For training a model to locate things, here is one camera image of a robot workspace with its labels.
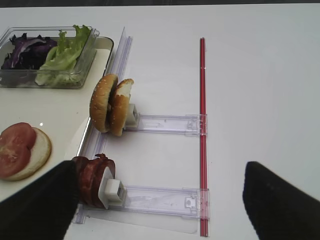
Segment green lettuce leaves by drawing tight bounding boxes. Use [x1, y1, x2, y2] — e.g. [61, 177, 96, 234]
[35, 25, 91, 88]

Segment sesame bun top rear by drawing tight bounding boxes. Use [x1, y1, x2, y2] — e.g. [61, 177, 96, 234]
[109, 78, 134, 137]

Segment clear patty pusher track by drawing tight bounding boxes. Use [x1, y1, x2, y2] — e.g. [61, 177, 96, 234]
[109, 185, 210, 220]

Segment meat patty front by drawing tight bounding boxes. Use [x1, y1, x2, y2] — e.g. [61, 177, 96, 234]
[72, 156, 90, 204]

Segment white bun pusher block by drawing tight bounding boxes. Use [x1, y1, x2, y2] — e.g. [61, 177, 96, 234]
[123, 103, 139, 130]

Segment purple cabbage leaves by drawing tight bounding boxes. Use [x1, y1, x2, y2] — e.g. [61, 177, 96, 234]
[1, 32, 58, 70]

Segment clear bun top pusher track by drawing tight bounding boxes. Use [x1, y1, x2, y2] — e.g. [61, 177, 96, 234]
[124, 114, 208, 137]

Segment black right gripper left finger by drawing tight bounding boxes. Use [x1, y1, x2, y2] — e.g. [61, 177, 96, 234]
[0, 160, 79, 240]

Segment bun bottom slice on tray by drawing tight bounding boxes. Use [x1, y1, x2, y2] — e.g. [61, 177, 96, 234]
[0, 127, 52, 181]

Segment tomato slice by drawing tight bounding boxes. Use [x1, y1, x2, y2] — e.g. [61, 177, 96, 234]
[0, 122, 37, 150]
[0, 142, 31, 179]

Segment white patty pusher block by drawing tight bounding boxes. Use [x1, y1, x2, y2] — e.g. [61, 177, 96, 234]
[98, 167, 127, 209]

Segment sesame bun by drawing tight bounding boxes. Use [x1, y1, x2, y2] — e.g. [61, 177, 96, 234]
[89, 73, 118, 133]
[109, 78, 134, 137]

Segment meat patty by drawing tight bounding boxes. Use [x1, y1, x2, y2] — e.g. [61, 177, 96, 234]
[72, 156, 90, 204]
[83, 153, 116, 209]

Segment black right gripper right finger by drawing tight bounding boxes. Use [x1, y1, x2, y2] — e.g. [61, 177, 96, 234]
[242, 161, 320, 240]

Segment sesame bun top front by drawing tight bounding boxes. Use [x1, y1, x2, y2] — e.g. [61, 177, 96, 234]
[89, 73, 118, 133]

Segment right red rail strip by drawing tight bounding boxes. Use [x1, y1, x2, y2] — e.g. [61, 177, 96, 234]
[200, 37, 209, 237]

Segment right clear divider strip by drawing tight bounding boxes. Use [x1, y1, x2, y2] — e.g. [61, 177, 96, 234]
[73, 31, 132, 224]

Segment white metal tray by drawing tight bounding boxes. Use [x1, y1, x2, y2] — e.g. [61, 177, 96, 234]
[0, 37, 114, 201]

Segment clear plastic salad box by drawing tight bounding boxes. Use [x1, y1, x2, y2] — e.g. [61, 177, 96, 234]
[0, 25, 100, 89]

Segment tomato slice front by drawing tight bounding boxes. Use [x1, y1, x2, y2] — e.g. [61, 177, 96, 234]
[0, 142, 31, 179]

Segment meat patty rear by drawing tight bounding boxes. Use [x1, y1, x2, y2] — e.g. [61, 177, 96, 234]
[83, 153, 116, 209]

